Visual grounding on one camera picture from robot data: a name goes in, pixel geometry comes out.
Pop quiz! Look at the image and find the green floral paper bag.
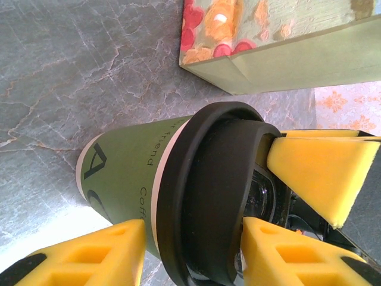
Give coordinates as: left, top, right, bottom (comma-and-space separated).
178, 0, 381, 96

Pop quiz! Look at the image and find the black plastic cup lid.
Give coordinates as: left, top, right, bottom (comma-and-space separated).
153, 101, 291, 285

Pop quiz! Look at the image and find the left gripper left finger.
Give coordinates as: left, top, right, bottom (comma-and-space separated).
13, 218, 148, 286

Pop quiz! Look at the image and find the green paper coffee cup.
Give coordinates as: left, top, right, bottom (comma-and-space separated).
75, 114, 197, 260

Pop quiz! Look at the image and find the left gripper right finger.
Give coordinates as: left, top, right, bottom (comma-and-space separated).
239, 216, 381, 286

